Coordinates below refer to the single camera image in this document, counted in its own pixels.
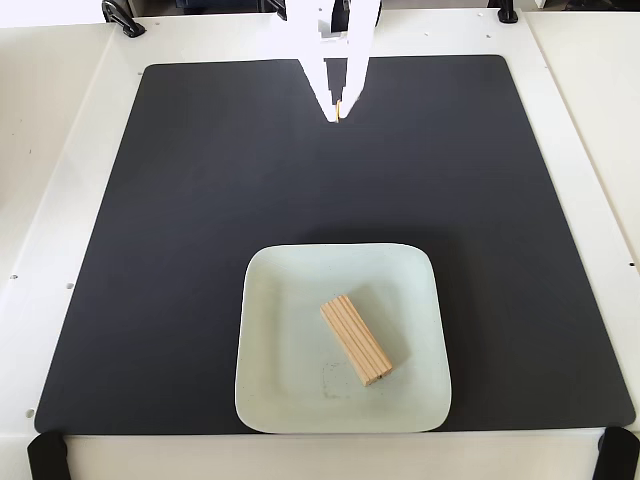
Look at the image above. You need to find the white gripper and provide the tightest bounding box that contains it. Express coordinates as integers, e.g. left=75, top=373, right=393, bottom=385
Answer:
left=285, top=0, right=383, bottom=124

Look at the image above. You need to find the grooved wooden block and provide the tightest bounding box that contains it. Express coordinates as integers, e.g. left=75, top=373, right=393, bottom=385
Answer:
left=319, top=294, right=394, bottom=388

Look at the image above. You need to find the white square plate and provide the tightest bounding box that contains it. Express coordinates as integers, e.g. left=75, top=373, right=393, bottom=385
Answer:
left=233, top=242, right=455, bottom=436

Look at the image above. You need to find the dark blue background box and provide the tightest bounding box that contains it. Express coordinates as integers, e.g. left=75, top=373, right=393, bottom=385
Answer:
left=174, top=0, right=267, bottom=14

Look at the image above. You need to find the black rectangular mat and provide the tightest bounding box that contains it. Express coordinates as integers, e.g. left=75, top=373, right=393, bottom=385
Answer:
left=33, top=54, right=637, bottom=436

